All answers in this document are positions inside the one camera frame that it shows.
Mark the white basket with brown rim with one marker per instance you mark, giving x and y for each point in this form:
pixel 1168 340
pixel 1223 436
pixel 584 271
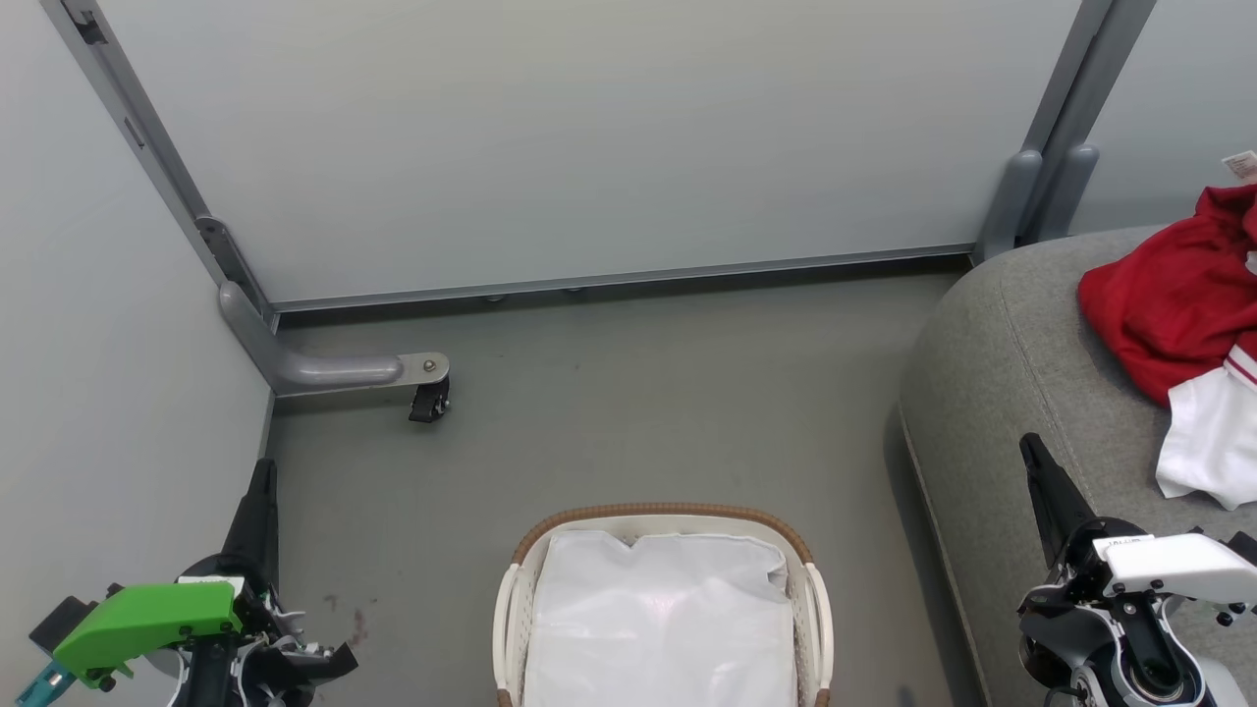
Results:
pixel 511 609

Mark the grey partition post with foot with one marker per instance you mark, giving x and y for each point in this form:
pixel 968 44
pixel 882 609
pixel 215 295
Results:
pixel 147 147

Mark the grey double partition post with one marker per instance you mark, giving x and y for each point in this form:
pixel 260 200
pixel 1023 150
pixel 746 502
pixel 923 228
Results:
pixel 1065 118

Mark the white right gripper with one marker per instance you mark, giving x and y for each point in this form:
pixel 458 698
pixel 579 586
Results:
pixel 1174 568

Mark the white basket liner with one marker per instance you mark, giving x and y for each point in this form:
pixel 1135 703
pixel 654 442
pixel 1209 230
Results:
pixel 658 619

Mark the white garment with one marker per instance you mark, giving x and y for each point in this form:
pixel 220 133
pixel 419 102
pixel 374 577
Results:
pixel 1213 442

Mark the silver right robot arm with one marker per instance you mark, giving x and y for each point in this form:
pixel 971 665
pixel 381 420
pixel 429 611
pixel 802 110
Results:
pixel 1129 658

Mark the black caster wheel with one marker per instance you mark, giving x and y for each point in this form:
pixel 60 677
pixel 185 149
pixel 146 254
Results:
pixel 430 401

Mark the red number jersey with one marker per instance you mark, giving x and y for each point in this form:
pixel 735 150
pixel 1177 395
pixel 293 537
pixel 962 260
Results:
pixel 1159 304

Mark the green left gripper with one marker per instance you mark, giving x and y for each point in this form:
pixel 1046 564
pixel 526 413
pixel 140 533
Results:
pixel 147 619

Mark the grey fabric sofa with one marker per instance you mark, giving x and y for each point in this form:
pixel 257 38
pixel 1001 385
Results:
pixel 1011 373

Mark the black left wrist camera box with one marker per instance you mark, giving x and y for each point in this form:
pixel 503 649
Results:
pixel 61 621

